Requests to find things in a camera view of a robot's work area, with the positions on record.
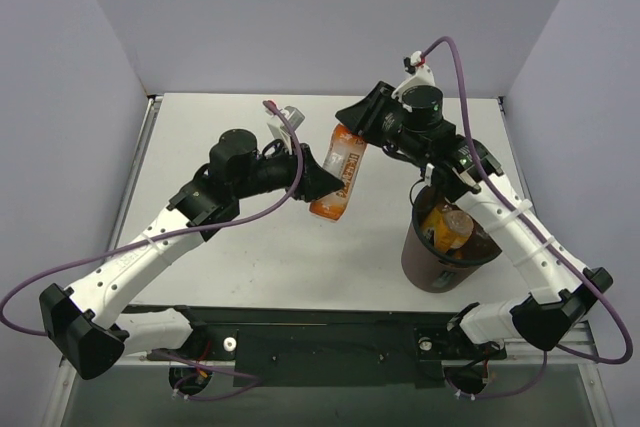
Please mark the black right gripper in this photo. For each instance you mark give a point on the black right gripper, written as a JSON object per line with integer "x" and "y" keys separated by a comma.
{"x": 373, "y": 110}

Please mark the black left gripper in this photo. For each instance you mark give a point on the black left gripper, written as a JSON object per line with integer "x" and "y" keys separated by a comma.
{"x": 305, "y": 173}

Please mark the clear orange drink bottle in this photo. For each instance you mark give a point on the clear orange drink bottle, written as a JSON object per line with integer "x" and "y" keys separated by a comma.
{"x": 343, "y": 159}

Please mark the yellow juice bottle blue cap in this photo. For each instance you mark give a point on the yellow juice bottle blue cap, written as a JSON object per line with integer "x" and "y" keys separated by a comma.
{"x": 434, "y": 224}

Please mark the orange bottle dark blue label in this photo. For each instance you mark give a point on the orange bottle dark blue label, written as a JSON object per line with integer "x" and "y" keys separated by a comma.
{"x": 452, "y": 230}

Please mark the clear plastic bottle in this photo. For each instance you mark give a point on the clear plastic bottle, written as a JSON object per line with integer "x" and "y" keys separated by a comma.
{"x": 480, "y": 246}

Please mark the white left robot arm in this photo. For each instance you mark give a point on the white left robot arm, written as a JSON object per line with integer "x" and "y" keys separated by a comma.
{"x": 86, "y": 320}

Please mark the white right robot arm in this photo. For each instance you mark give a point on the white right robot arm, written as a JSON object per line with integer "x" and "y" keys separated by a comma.
{"x": 561, "y": 289}

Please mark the brown round bin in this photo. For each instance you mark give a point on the brown round bin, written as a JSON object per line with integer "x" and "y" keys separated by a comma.
{"x": 424, "y": 266}

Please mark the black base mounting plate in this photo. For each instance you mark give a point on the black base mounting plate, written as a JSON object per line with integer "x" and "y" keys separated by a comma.
{"x": 332, "y": 348}

